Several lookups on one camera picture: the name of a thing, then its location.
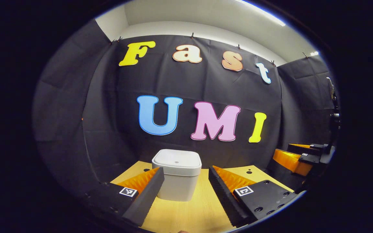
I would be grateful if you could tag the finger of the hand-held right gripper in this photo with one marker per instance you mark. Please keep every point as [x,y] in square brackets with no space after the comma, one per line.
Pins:
[290,160]
[303,149]

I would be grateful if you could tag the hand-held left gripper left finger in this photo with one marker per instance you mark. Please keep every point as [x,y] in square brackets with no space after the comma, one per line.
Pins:
[146,200]

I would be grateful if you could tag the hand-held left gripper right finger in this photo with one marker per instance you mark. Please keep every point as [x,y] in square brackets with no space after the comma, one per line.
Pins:
[225,200]

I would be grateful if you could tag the white desktop garbage bin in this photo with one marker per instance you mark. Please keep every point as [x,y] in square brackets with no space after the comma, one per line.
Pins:
[176,184]

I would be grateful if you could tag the wooden desktop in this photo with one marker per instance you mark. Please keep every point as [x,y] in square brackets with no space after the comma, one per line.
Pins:
[199,207]

